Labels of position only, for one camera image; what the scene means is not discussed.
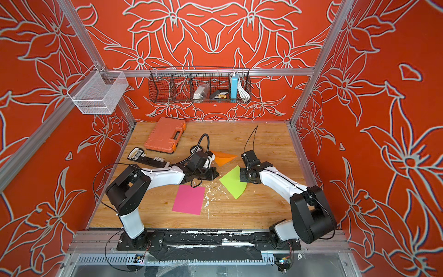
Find green square paper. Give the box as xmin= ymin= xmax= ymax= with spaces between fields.
xmin=220 ymin=166 xmax=247 ymax=199

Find orange square paper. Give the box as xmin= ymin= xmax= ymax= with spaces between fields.
xmin=212 ymin=151 xmax=237 ymax=167

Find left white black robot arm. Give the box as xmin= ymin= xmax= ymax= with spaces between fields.
xmin=106 ymin=164 xmax=219 ymax=240

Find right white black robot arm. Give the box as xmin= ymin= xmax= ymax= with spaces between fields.
xmin=239 ymin=166 xmax=337 ymax=244

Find pink square paper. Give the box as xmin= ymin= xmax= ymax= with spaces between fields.
xmin=172 ymin=185 xmax=205 ymax=215

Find black round tape disc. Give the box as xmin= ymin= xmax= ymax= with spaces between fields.
xmin=190 ymin=145 xmax=204 ymax=155

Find orange plastic tool case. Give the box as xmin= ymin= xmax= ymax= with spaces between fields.
xmin=144 ymin=117 xmax=186 ymax=154

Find clear plastic bag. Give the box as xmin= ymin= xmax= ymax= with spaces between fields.
xmin=192 ymin=84 xmax=210 ymax=103

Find black small box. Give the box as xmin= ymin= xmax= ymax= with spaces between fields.
xmin=210 ymin=89 xmax=230 ymax=100

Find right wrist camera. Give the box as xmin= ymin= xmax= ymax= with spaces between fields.
xmin=241 ymin=150 xmax=261 ymax=170

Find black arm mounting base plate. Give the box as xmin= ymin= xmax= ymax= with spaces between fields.
xmin=117 ymin=229 xmax=301 ymax=251

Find white cable bundle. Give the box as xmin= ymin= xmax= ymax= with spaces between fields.
xmin=237 ymin=81 xmax=250 ymax=103

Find black wire wall basket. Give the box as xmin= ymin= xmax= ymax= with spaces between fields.
xmin=148 ymin=66 xmax=252 ymax=104

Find clear plastic wall bin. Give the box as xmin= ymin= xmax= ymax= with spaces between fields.
xmin=68 ymin=71 xmax=128 ymax=115

